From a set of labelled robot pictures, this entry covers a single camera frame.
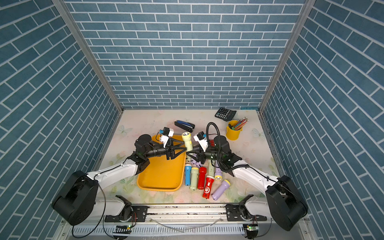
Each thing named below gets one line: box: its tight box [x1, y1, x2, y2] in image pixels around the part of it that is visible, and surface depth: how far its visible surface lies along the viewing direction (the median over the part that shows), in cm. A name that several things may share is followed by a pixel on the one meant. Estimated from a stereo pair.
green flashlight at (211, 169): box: [208, 159, 216, 177], surface depth 87 cm
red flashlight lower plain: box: [197, 167, 207, 190], surface depth 86 cm
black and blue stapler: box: [174, 120, 195, 133], surface depth 111 cm
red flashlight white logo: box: [202, 175, 215, 199], surface depth 82 cm
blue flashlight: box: [185, 163, 192, 186], surface depth 84 cm
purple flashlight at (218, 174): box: [214, 167, 223, 181], surface depth 86 cm
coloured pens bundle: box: [234, 116, 249, 131], surface depth 96 cm
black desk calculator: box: [214, 107, 237, 122], surface depth 118 cm
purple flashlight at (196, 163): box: [190, 157, 203, 168], surface depth 90 cm
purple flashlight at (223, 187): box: [211, 179, 231, 201], surface depth 81 cm
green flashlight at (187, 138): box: [181, 131, 194, 152], surface depth 74 cm
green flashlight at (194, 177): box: [189, 167, 199, 191], surface depth 85 cm
